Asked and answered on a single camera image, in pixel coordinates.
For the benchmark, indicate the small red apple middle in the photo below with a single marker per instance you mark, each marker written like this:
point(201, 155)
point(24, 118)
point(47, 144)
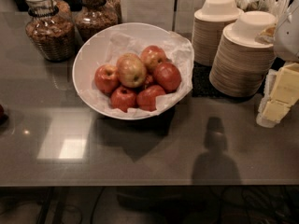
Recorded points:
point(148, 81)

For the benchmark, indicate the glass granola jar left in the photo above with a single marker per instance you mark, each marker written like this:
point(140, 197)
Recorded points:
point(51, 31)

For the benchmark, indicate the glass granola jar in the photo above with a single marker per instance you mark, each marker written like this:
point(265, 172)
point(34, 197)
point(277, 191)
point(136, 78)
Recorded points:
point(95, 16)
point(51, 31)

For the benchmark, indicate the white paper liner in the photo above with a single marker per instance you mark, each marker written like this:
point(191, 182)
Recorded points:
point(177, 52)

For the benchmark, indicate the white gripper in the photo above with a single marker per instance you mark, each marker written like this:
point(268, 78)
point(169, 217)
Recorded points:
point(288, 36)

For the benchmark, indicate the red apple back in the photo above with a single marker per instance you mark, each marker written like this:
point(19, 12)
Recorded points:
point(151, 56)

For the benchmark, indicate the glass granola jar right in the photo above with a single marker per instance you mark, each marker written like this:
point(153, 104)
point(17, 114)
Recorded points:
point(95, 16)

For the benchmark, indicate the red apple front left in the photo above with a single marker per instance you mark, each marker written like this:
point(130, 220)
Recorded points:
point(123, 99)

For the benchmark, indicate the yellow-green top apple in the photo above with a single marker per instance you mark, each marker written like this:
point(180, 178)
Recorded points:
point(131, 71)

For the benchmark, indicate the red apple front right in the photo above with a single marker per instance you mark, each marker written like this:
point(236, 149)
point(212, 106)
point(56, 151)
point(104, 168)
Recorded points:
point(146, 99)

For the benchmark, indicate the black mat under bowls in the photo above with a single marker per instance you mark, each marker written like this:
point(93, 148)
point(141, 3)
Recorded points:
point(201, 86)

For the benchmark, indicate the paper bowl stack front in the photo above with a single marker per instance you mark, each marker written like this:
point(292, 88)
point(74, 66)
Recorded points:
point(241, 63)

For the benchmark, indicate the white bowl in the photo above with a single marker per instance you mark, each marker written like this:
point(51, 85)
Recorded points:
point(90, 56)

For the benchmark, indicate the paper bowl stack back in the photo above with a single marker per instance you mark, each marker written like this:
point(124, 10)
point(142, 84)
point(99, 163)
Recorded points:
point(208, 23)

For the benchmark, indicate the paper bowl stack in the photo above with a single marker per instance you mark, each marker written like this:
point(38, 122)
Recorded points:
point(208, 23)
point(241, 63)

